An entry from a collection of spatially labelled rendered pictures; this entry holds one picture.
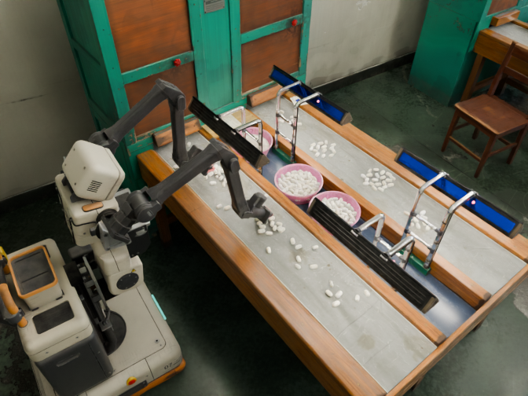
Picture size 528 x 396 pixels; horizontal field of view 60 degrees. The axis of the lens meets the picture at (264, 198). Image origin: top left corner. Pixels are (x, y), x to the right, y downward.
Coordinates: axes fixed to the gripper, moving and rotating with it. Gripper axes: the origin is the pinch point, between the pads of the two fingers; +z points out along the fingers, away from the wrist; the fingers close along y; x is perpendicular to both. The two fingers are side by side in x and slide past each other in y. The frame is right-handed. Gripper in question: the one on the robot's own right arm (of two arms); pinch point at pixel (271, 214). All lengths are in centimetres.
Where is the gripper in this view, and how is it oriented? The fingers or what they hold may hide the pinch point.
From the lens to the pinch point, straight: 230.7
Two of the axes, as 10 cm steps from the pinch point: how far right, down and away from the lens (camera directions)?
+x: -5.1, 8.2, 2.5
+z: 5.9, 1.2, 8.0
